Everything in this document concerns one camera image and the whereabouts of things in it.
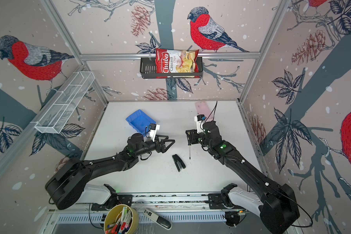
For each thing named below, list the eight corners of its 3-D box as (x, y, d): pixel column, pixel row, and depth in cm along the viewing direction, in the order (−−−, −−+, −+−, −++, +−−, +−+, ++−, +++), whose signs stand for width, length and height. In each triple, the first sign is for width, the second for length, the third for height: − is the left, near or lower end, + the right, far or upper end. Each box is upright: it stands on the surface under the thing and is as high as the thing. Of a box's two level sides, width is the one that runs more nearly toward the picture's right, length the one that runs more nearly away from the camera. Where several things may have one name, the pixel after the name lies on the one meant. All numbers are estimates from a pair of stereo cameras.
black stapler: (178, 171, 85) (178, 170, 83) (171, 157, 91) (170, 156, 89) (185, 167, 87) (185, 166, 85) (177, 154, 93) (177, 152, 91)
